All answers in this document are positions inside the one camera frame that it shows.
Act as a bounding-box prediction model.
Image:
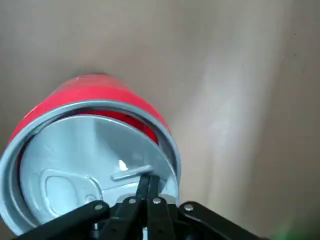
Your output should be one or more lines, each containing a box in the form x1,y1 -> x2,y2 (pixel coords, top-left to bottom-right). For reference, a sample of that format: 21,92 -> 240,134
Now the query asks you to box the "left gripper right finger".
147,176 -> 263,240

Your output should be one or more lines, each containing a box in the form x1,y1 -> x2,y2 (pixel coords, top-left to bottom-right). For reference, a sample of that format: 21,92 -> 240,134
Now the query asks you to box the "red push-button trash can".
0,73 -> 181,237

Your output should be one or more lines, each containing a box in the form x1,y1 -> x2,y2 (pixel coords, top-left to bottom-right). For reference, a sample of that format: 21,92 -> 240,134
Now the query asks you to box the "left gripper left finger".
9,176 -> 150,240

